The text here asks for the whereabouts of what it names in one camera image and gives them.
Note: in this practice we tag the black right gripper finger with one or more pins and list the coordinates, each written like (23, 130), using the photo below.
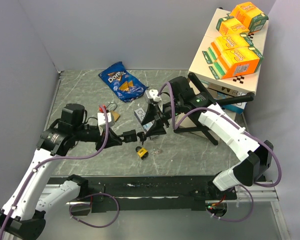
(149, 114)
(156, 129)

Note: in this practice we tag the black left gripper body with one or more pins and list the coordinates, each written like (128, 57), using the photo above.
(99, 143)

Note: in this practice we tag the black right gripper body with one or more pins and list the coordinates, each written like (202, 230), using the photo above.
(165, 110)

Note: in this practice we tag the brass padlock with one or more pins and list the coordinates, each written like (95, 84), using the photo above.
(111, 107)

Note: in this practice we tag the yellow padlock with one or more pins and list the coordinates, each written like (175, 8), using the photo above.
(141, 152)

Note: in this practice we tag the black headed keys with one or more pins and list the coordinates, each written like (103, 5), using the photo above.
(142, 137)

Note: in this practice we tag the black padlock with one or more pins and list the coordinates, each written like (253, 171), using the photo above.
(130, 136)

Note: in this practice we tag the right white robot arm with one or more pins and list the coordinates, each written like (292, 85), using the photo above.
(193, 109)

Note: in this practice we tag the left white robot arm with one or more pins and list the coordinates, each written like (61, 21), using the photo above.
(25, 215)

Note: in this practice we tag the purple white toothpaste box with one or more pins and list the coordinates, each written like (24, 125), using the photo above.
(140, 115)

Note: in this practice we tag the blue Doritos chip bag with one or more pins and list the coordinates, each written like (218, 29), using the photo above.
(125, 86)

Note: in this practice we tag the blue box under shelf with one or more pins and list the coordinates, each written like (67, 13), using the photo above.
(235, 104)

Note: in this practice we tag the orange sponge pack front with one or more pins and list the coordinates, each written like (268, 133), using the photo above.
(236, 62)

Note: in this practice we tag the orange sponge pack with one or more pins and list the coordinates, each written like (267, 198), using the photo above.
(229, 25)
(236, 62)
(250, 16)

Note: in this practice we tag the orange sponge pack top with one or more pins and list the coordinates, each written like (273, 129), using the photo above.
(250, 16)

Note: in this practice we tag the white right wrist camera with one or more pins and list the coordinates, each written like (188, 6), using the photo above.
(152, 97)

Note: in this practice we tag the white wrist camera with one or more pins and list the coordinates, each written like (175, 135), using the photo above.
(152, 97)
(105, 117)

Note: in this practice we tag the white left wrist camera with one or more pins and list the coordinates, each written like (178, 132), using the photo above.
(105, 117)

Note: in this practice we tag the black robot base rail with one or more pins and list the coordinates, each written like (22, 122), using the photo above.
(166, 192)

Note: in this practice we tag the white shelf with black frame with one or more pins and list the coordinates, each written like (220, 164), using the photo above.
(235, 86)

